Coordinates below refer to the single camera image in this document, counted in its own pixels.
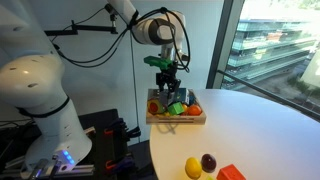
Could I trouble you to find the black equipment cart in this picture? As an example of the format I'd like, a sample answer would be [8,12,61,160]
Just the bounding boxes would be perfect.
[0,108,158,180]

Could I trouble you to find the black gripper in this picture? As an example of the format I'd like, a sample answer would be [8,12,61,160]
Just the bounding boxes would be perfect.
[156,62,181,92]

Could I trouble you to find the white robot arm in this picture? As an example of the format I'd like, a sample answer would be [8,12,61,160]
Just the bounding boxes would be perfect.
[0,0,190,180]

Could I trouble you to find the orange ball in tray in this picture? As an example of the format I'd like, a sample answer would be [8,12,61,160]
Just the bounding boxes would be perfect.
[187,105,202,116]

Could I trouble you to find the window railing bar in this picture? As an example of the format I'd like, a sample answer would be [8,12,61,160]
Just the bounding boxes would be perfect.
[217,70,320,118]

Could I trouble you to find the yellow lemon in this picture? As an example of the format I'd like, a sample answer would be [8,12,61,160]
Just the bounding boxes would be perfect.
[185,157,202,179]

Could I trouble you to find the red yellow green soft cube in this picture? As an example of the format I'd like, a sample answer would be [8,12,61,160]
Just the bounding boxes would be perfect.
[147,99,165,114]

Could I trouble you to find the yellow banana in tray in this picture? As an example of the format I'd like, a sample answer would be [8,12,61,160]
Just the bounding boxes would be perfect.
[155,112,171,117]

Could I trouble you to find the red orange cube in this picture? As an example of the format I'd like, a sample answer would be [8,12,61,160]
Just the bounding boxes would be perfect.
[217,164,246,180]

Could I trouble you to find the wooden tray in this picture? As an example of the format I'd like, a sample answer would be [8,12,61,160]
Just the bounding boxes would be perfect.
[146,89,207,125]

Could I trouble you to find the dark blue number cube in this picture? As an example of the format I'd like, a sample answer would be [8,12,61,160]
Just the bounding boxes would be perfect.
[175,88,189,103]

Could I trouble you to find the grey cube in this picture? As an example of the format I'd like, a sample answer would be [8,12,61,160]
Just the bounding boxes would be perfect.
[159,90,174,106]

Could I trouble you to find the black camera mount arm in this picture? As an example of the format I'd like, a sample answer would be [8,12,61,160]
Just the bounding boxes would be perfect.
[45,4,117,36]

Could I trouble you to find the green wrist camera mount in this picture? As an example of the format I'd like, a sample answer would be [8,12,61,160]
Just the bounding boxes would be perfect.
[144,56,172,70]

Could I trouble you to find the green cube in tray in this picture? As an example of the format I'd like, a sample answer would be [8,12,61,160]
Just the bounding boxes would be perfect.
[168,102,184,115]

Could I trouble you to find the dark purple plum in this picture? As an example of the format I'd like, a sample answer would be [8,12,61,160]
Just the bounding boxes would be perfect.
[201,154,217,173]

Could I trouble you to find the lime yellow cube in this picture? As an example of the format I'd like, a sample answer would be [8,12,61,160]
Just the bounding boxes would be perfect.
[206,176,214,180]

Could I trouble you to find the black hanging cable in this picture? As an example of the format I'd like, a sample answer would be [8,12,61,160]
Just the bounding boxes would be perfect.
[129,33,141,144]

